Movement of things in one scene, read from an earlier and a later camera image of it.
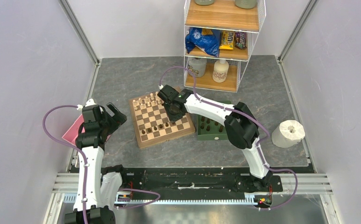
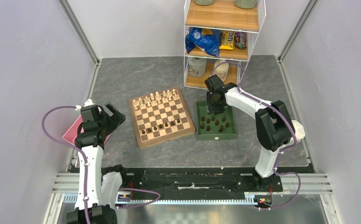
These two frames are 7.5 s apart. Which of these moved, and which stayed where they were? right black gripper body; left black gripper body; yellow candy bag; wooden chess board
Moved: right black gripper body
Stayed: yellow candy bag; wooden chess board; left black gripper body
